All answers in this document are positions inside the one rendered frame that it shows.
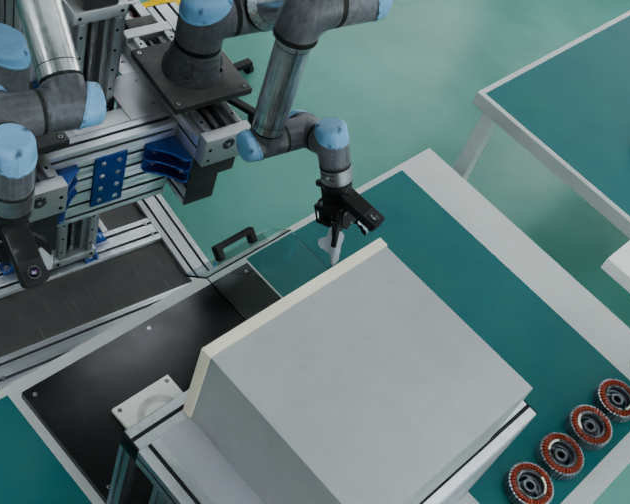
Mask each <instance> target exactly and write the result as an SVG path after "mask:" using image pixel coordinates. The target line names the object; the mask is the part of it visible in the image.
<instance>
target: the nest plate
mask: <svg viewBox="0 0 630 504"><path fill-rule="evenodd" d="M182 393H183V392H182V390H181V389H180V388H179V387H178V386H177V385H176V383H175V382H174V381H173V380H172V379H171V378H170V377H169V375H166V376H164V377H163V378H161V379H160V380H158V381H156V382H155V383H153V384H152V385H150V386H148V387H147V388H145V389H144V390H142V391H140V392H139V393H137V394H136V395H134V396H132V397H131V398H129V399H128V400H126V401H124V402H123V403H121V404H120V405H118V406H116V407H115V408H113V409H112V413H113V414H114V415H115V417H116V418H117V419H118V420H119V421H120V423H121V424H122V425H123V426H124V427H125V429H128V428H129V427H131V426H133V425H134V424H136V423H137V422H139V421H140V420H142V419H143V418H145V417H146V416H148V415H150V414H151V413H153V412H154V411H156V410H157V409H159V408H160V407H162V406H163V405H165V404H167V403H168V402H170V401H171V400H173V399H174V398H176V397H177V396H179V395H180V394H182Z"/></svg>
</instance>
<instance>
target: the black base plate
mask: <svg viewBox="0 0 630 504"><path fill-rule="evenodd" d="M243 322H245V320H244V319H243V318H242V317H241V316H240V314H239V313H238V312H237V311H236V310H235V309H234V308H233V307H232V306H231V305H230V304H229V303H228V302H227V300H226V299H225V298H224V297H223V296H222V295H221V294H220V293H219V292H218V291H217V290H216V289H215V288H214V286H213V285H212V284H210V285H208V286H206V287H204V288H203V289H201V290H199V291H197V292H196V293H194V294H192V295H190V296H189V297H187V298H185V299H183V300H182V301H180V302H178V303H176V304H175V305H173V306H171V307H169V308H168V309H166V310H164V311H163V312H161V313H159V314H157V315H156V316H154V317H152V318H150V319H149V320H147V321H145V322H143V323H142V324H140V325H138V326H136V327H135V328H133V329H131V330H129V331H128V332H126V333H124V334H122V335H121V336H119V337H117V338H115V339H114V340H112V341H110V342H109V343H107V344H105V345H103V346H102V347H100V348H98V349H96V350H95V351H93V352H91V353H89V354H88V355H86V356H84V357H82V358H81V359H79V360H77V361H75V362H74V363H72V364H70V365H68V366H67V367H65V368H63V369H62V370H60V371H58V372H56V373H55V374H53V375H51V376H49V377H48V378H46V379H44V380H42V381H41V382H39V383H37V384H35V385H34V386H32V387H30V388H28V389H27V390H25V391H23V392H22V395H21V397H22V399H23V400H24V401H25V403H26V404H27V405H28V406H29V408H30V409H31V410H32V412H33V413H34V414H35V415H36V417H37V418H38V419H39V420H40V422H41V423H42V424H43V425H44V427H45V428H46V429H47V431H48V432H49V433H50V434H51V436H52V437H53V438H54V439H55V441H56V442H57V443H58V444H59V446H60V447H61V448H62V450H63V451H64V452H65V453H66V455H67V456H68V457H69V458H70V460H71V461H72V462H73V463H74V465H75V466H76V467H77V469H78V470H79V471H80V472H81V474H82V475H83V476H84V477H85V479H86V480H87V481H88V482H89V484H90V485H91V486H92V488H93V489H94V490H95V491H96V493H97V494H98V495H99V496H100V498H101V499H102V500H103V502H104V503H105V504H107V500H108V495H109V490H110V486H111V481H112V477H113V472H114V468H115V463H116V458H117V454H118V449H119V445H120V440H121V439H120V438H121V436H122V432H123V431H125V430H126V429H125V427H124V426H123V425H122V424H121V423H120V421H119V420H118V419H117V418H116V417H115V415H114V414H113V413H112V409H113V408H115V407H116V406H118V405H120V404H121V403H123V402H124V401H126V400H128V399H129V398H131V397H132V396H134V395H136V394H137V393H139V392H140V391H142V390H144V389H145V388H147V387H148V386H150V385H152V384H153V383H155V382H156V381H158V380H160V379H161V378H163V377H164V376H166V375H169V377H170V378H171V379H172V380H173V381H174V382H175V383H176V385H177V386H178V387H179V388H180V389H181V390H182V392H183V393H184V392H185V391H187V390H188V389H189V387H190V384H191V381H192V378H193V374H194V371H195V368H196V365H197V362H198V358H199V355H200V352H201V349H202V348H203V347H205V346H206V345H208V344H209V343H211V342H213V341H214V340H216V339H218V338H219V337H221V336H222V335H224V334H226V333H227V332H229V331H230V330H232V329H234V328H235V327H237V326H238V325H240V324H242V323H243ZM153 487H154V485H153V484H152V482H151V481H150V480H149V479H148V477H147V476H146V475H145V474H144V473H143V471H142V470H141V469H140V468H139V466H137V469H136V473H135V477H134V481H133V485H132V489H131V493H130V496H129V500H128V504H149V501H150V497H151V494H152V491H153Z"/></svg>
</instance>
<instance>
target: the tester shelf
mask: <svg viewBox="0 0 630 504"><path fill-rule="evenodd" d="M188 391H189V389H188V390H187V391H185V392H184V393H182V394H180V395H179V396H177V397H176V398H174V399H173V400H171V401H170V402H168V403H167V404H165V405H163V406H162V407H160V408H159V409H157V410H156V411H154V412H153V413H151V414H150V415H148V416H146V417H145V418H143V419H142V420H140V421H139V422H137V423H136V424H134V425H133V426H131V427H129V428H128V429H126V430H125V431H123V432H122V436H121V441H120V445H121V446H122V447H123V448H124V450H125V451H126V452H127V453H128V454H129V456H130V457H131V458H132V459H133V461H134V462H135V463H136V464H137V465H138V466H139V468H140V469H141V470H142V471H143V473H144V474H145V475H146V476H147V477H148V479H149V480H150V481H151V482H152V484H153V485H154V486H155V487H156V489H157V490H158V491H159V492H160V493H161V495H162V496H163V497H164V498H165V500H166V501H167V502H168V503H169V504H265V503H264V502H263V501H262V500H261V498H260V497H259V496H258V495H257V494H256V493H255V491H254V490H253V489H252V488H251V487H250V486H249V484H248V483H247V482H246V481H245V480H244V479H243V477H242V476H241V475H240V474H239V473H238V472H237V470H236V469H235V468H234V467H233V466H232V465H231V463H230V462H229V461H228V460H227V459H226V458H225V457H224V455H223V454H222V453H221V452H220V451H219V450H218V448H217V447H216V446H215V445H214V444H213V443H212V441H211V440H210V439H209V438H208V437H207V436H206V434H205V433H204V432H203V431H202V430H201V429H200V427H199V426H198V425H197V424H196V423H195V422H194V420H193V419H192V418H189V417H188V416H187V415H186V413H185V412H183V407H184V404H185V400H186V397H187V394H188ZM536 415H537V412H536V411H535V410H534V409H533V408H532V407H531V406H530V405H529V404H528V403H527V402H526V401H525V400H523V401H522V402H521V403H520V404H519V406H518V407H517V408H516V409H515V410H514V412H513V413H512V414H511V415H510V416H509V417H508V419H507V420H506V421H505V422H504V423H503V424H502V426H501V427H500V428H499V429H498V430H497V432H496V433H495V434H494V435H493V436H492V437H491V439H490V440H489V441H488V442H487V443H486V444H485V445H484V446H483V447H481V448H480V449H479V450H478V451H477V452H476V453H475V454H474V455H473V456H471V457H470V458H469V459H468V460H467V461H466V462H465V463H464V464H463V465H461V466H460V467H459V468H458V469H457V470H456V471H455V472H454V473H453V474H451V475H450V476H449V477H448V478H447V479H446V480H445V481H444V482H443V483H441V484H440V485H439V486H438V487H437V488H436V489H435V490H434V491H433V492H432V493H430V494H429V495H428V496H427V497H426V498H425V499H424V500H423V501H422V502H420V503H419V504H442V503H443V502H444V501H445V500H446V499H447V498H448V497H449V496H450V495H451V494H452V493H454V492H455V491H456V490H457V489H458V488H459V487H460V486H461V485H462V484H463V483H464V482H466V481H467V480H468V479H469V478H470V477H471V476H472V475H473V474H474V473H475V472H476V471H477V470H479V469H480V468H481V467H482V466H483V465H484V464H485V463H486V462H487V461H488V460H489V459H490V458H492V457H493V456H494V455H495V454H496V453H497V452H498V451H499V450H500V449H501V448H502V447H504V446H505V445H506V444H507V443H508V442H509V441H510V440H511V439H512V438H513V437H514V436H515V435H517V434H518V433H519V432H520V431H521V430H522V429H523V428H524V427H525V426H526V425H527V424H529V423H530V421H531V420H532V419H533V418H534V417H535V416H536Z"/></svg>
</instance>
